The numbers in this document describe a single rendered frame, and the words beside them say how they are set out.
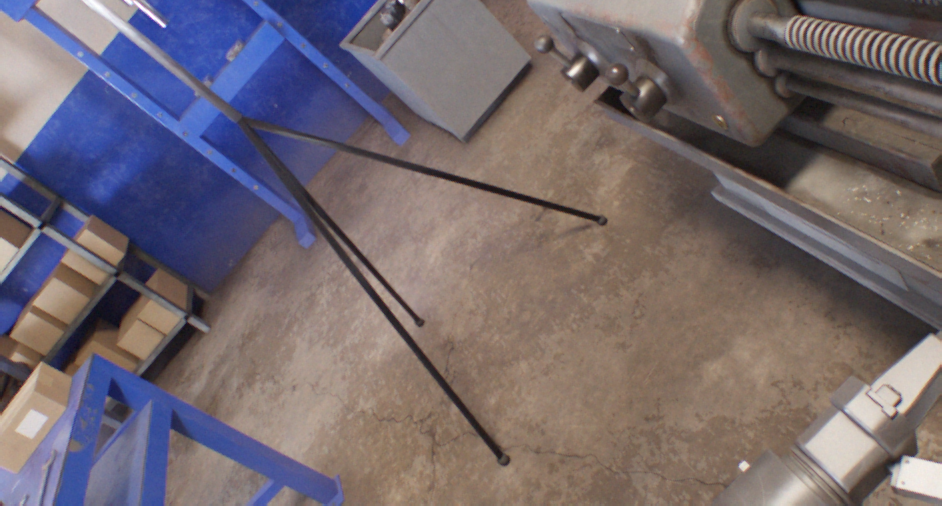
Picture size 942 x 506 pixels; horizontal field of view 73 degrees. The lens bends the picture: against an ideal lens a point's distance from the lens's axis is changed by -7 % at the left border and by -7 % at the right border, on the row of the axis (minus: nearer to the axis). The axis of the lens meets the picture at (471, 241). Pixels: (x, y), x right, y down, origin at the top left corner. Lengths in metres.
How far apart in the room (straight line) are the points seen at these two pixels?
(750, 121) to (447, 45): 1.93
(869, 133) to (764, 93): 0.18
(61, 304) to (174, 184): 0.91
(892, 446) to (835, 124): 0.70
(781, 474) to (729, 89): 0.59
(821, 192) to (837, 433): 0.67
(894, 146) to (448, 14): 2.03
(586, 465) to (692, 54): 1.01
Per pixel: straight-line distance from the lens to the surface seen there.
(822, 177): 1.19
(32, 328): 4.30
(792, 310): 1.57
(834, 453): 0.54
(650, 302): 1.76
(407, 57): 2.76
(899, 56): 0.81
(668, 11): 0.97
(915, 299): 1.45
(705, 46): 0.95
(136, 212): 4.34
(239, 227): 4.35
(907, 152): 1.07
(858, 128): 1.13
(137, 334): 4.21
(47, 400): 1.90
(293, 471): 2.19
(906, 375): 0.55
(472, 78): 2.87
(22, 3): 3.62
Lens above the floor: 1.24
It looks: 30 degrees down
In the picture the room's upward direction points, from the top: 49 degrees counter-clockwise
